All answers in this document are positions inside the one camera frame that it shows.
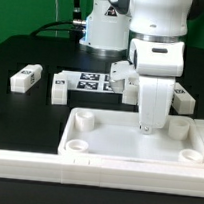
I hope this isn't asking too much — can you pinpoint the white desk tabletop tray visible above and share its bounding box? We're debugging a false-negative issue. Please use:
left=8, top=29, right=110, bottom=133
left=58, top=108, right=204, bottom=168

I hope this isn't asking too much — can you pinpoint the black cable on table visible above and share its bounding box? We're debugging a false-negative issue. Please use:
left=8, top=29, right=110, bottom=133
left=29, top=15, right=88, bottom=42

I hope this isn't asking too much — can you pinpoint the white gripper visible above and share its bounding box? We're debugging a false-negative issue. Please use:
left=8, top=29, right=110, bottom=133
left=138, top=75, right=175, bottom=135

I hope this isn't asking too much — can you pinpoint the white L-shaped fence wall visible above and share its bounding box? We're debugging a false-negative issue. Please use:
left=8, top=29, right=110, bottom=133
left=0, top=119, right=204, bottom=197

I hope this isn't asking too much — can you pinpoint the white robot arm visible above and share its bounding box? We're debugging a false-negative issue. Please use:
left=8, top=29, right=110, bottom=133
left=80, top=0, right=204, bottom=134

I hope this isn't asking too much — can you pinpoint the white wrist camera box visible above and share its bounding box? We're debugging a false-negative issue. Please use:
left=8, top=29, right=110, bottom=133
left=109, top=61, right=138, bottom=94

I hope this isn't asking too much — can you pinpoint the white marker base plate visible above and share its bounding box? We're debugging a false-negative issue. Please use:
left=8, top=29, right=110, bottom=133
left=59, top=69, right=140, bottom=97

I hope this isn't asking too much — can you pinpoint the thin white cable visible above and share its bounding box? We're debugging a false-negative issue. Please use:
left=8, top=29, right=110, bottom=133
left=48, top=0, right=62, bottom=38

